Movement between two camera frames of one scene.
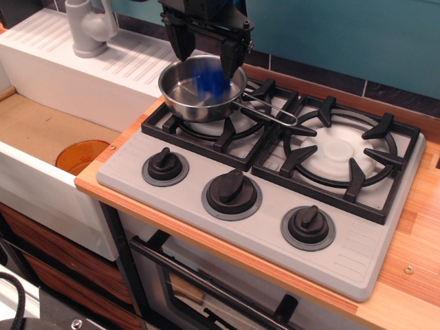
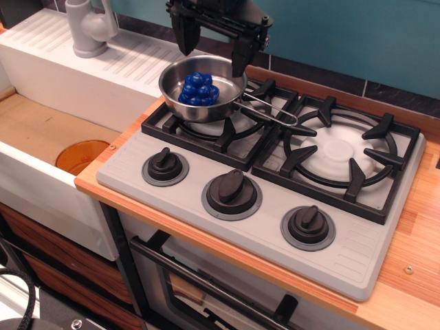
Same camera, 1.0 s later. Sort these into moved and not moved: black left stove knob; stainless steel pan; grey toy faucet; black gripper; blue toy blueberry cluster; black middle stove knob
Moved: black gripper; blue toy blueberry cluster
Not moved: grey toy faucet; black left stove knob; stainless steel pan; black middle stove knob
